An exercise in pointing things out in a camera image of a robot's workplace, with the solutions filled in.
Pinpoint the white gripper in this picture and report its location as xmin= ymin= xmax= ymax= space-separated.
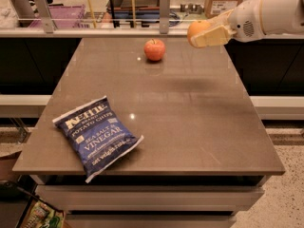
xmin=191 ymin=0 xmax=264 ymax=48

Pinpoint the orange fruit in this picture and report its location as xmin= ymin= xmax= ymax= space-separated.
xmin=187 ymin=20 xmax=211 ymax=46

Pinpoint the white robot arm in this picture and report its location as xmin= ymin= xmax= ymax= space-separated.
xmin=187 ymin=0 xmax=304 ymax=48

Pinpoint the blue kettle chip bag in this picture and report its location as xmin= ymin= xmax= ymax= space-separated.
xmin=52 ymin=96 xmax=143 ymax=183

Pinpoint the red apple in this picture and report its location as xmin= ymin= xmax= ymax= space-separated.
xmin=143 ymin=39 xmax=165 ymax=61

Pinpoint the yellow pole right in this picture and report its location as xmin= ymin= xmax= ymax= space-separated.
xmin=131 ymin=0 xmax=136 ymax=29

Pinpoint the yellow pole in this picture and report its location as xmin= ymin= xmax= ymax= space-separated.
xmin=131 ymin=0 xmax=136 ymax=29
xmin=87 ymin=0 xmax=97 ymax=29

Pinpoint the yellow pole left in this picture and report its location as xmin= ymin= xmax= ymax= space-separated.
xmin=87 ymin=0 xmax=97 ymax=29

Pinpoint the purple plastic crate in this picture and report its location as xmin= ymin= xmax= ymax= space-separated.
xmin=29 ymin=5 xmax=86 ymax=29

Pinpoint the upper grey drawer front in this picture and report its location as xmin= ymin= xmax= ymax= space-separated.
xmin=36 ymin=185 xmax=264 ymax=212

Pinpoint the grey drawer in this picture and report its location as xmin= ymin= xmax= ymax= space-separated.
xmin=36 ymin=185 xmax=264 ymax=212
xmin=66 ymin=215 xmax=236 ymax=228

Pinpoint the lower grey drawer front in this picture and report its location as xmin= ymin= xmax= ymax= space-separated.
xmin=66 ymin=215 xmax=236 ymax=228

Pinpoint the snack box on floor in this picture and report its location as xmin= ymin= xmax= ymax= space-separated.
xmin=18 ymin=201 xmax=66 ymax=228

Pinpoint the metal railing post centre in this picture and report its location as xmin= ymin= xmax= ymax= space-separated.
xmin=160 ymin=0 xmax=170 ymax=34

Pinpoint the metal railing post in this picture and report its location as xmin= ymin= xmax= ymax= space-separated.
xmin=160 ymin=0 xmax=170 ymax=34
xmin=34 ymin=0 xmax=55 ymax=33

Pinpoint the metal railing post left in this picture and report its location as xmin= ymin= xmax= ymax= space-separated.
xmin=34 ymin=0 xmax=55 ymax=33

